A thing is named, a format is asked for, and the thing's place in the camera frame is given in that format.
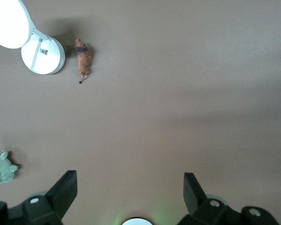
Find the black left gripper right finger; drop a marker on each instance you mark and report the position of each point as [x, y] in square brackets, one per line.
[196, 201]

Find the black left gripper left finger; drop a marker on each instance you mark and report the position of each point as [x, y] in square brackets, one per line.
[58, 199]

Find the brown lion statue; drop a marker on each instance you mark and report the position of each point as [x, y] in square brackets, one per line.
[82, 59]

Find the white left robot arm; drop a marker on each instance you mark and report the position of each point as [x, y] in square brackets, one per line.
[137, 221]

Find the green plush turtle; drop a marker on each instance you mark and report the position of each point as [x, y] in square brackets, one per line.
[0, 168]

